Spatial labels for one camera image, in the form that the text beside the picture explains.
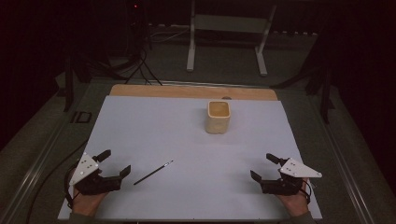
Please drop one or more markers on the white paper sheet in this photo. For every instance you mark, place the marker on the white paper sheet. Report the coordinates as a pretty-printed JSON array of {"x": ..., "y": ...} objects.
[{"x": 186, "y": 149}]

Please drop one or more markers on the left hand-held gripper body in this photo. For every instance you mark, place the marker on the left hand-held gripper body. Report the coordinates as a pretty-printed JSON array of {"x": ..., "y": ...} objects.
[{"x": 93, "y": 183}]

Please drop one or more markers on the metal floor rail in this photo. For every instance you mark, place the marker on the metal floor rail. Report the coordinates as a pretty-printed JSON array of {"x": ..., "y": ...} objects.
[
  {"x": 34, "y": 174},
  {"x": 348, "y": 174}
]

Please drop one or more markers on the black floor bracket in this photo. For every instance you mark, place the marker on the black floor bracket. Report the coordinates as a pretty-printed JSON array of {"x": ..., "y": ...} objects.
[{"x": 81, "y": 117}]

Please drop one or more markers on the person's right hand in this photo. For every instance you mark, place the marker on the person's right hand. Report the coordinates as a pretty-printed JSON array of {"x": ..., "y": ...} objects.
[{"x": 294, "y": 203}]

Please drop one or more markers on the black pen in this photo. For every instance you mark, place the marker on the black pen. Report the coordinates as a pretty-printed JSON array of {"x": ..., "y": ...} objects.
[{"x": 152, "y": 173}]

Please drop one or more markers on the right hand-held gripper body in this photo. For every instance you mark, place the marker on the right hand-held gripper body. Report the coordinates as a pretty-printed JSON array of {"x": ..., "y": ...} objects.
[{"x": 285, "y": 185}]

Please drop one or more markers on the white metal stand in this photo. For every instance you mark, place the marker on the white metal stand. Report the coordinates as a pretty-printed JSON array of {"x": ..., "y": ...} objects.
[{"x": 230, "y": 23}]

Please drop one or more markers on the person's left hand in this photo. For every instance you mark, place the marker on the person's left hand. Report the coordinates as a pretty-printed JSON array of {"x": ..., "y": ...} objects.
[{"x": 87, "y": 202}]

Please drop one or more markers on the cream ceramic cup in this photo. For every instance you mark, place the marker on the cream ceramic cup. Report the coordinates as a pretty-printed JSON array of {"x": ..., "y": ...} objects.
[{"x": 218, "y": 123}]

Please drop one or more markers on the black tripod stand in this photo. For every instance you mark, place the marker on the black tripod stand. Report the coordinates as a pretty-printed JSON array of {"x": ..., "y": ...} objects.
[
  {"x": 326, "y": 99},
  {"x": 68, "y": 90}
]

